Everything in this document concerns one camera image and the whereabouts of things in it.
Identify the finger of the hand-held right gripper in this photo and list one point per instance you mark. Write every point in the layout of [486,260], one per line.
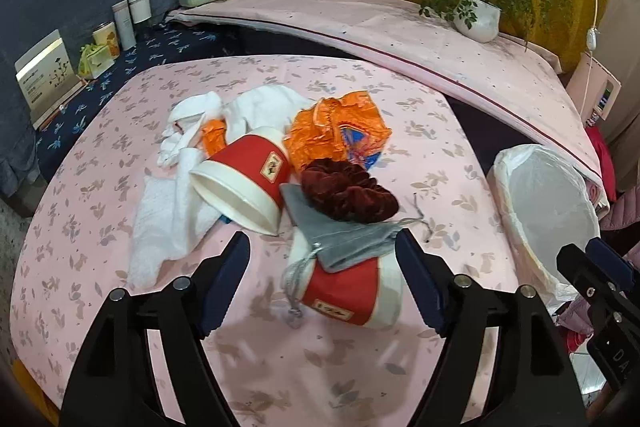
[590,277]
[612,259]

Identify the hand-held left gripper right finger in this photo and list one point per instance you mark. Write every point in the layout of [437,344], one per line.
[420,279]

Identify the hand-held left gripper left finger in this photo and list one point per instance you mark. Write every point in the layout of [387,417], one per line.
[227,277]

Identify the red paper cup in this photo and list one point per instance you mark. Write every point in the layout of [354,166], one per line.
[345,292]
[250,162]

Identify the white bin with plastic liner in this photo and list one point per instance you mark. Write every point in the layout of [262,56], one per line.
[550,207]

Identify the white towel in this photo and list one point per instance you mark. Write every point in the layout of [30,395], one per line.
[170,217]

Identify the maroon velvet scrunchie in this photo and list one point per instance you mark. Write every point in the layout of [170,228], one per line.
[345,192]

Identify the small orange wrapper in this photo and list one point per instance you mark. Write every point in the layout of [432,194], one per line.
[215,137]

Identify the white glove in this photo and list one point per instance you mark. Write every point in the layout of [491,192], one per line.
[192,112]

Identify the orange plastic bag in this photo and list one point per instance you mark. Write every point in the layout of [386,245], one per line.
[320,127]

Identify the pink puffer jacket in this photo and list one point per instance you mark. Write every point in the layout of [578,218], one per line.
[625,212]

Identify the red cloth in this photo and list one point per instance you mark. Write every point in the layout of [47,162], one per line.
[602,157]

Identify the pink water appliance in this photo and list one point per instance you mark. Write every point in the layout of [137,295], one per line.
[590,82]

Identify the beige curtain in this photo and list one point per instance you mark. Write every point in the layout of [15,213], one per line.
[625,32]

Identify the navy floral cloth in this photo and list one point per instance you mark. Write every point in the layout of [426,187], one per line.
[150,47]

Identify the green packet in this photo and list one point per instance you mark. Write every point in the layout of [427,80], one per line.
[95,62]

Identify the yellow printed tin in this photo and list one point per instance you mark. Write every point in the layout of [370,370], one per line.
[106,39]

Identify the pale pink dotted sheet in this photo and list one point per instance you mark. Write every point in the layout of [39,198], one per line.
[350,22]

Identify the white printed card box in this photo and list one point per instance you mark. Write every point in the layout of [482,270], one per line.
[47,77]

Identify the tall grey canister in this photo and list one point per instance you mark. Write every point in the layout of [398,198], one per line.
[123,24]

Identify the white round canister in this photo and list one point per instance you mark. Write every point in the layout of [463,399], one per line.
[140,7]

